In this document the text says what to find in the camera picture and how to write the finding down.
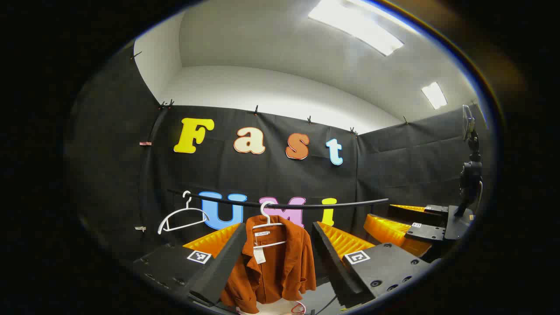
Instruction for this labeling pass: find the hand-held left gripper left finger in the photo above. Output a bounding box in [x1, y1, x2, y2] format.
[131, 222, 248, 308]

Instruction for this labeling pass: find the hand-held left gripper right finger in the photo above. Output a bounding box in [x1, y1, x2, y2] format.
[311, 221, 434, 309]

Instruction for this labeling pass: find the rust orange corduroy jacket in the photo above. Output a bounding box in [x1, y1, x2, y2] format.
[220, 214, 317, 315]

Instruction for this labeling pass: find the white laundry hamper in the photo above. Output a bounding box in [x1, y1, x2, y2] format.
[236, 300, 307, 315]

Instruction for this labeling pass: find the white plastic clothes hanger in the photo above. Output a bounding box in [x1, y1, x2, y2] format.
[157, 190, 210, 235]
[252, 201, 289, 250]

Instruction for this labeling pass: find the small ceiling light panel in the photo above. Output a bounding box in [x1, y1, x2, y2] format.
[421, 82, 448, 110]

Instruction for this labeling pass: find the large ceiling light panel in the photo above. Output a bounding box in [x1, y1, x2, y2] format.
[308, 0, 405, 56]

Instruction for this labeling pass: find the black clothes rail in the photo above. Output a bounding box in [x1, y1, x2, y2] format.
[167, 189, 389, 210]

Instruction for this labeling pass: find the black backdrop frame pole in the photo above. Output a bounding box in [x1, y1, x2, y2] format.
[139, 103, 169, 232]

